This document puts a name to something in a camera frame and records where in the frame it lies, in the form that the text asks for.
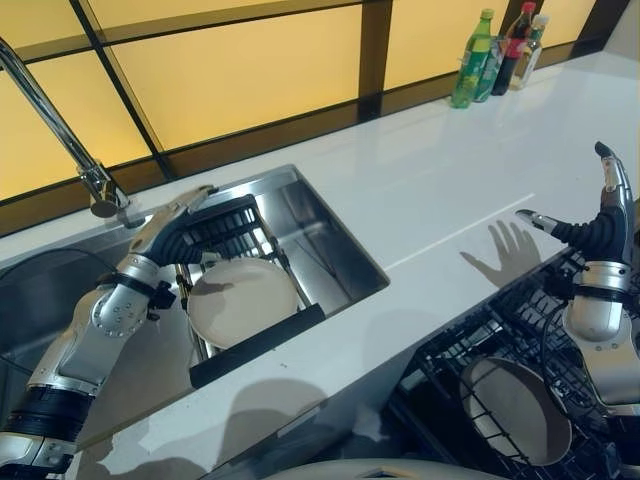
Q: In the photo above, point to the robot left arm silver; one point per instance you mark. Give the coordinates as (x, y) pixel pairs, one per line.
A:
(85, 350)

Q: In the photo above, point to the cream plate with brown rim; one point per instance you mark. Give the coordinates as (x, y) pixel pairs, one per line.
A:
(515, 407)

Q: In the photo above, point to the green soda bottle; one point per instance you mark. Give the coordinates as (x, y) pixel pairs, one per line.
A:
(469, 60)

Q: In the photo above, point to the black dishwasher rack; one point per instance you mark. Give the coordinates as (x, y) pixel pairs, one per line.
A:
(515, 380)

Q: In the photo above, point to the brown window frame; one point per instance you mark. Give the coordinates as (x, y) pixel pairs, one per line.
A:
(280, 100)

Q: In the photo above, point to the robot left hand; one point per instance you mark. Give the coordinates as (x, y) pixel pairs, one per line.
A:
(172, 236)

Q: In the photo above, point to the chrome kitchen faucet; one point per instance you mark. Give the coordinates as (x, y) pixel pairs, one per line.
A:
(60, 135)

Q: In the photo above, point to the black sink dish rack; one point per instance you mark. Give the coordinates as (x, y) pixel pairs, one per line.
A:
(250, 280)

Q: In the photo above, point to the stainless steel sink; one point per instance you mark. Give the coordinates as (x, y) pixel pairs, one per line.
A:
(200, 280)

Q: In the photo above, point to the robot torso silver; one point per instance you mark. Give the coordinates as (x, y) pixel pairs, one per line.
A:
(380, 470)

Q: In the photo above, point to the dark soy sauce bottle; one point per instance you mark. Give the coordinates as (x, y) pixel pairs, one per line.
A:
(509, 55)

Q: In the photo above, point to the clear oil bottle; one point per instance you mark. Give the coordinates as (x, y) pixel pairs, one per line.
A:
(528, 55)

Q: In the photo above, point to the robot right arm silver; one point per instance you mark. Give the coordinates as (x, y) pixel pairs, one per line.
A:
(602, 320)

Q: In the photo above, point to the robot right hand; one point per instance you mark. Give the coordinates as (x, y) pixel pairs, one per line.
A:
(607, 220)

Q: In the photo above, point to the cream round plate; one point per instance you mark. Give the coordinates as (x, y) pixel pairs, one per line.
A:
(242, 301)

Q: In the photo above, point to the green drink can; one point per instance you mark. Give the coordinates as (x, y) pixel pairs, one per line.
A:
(487, 70)

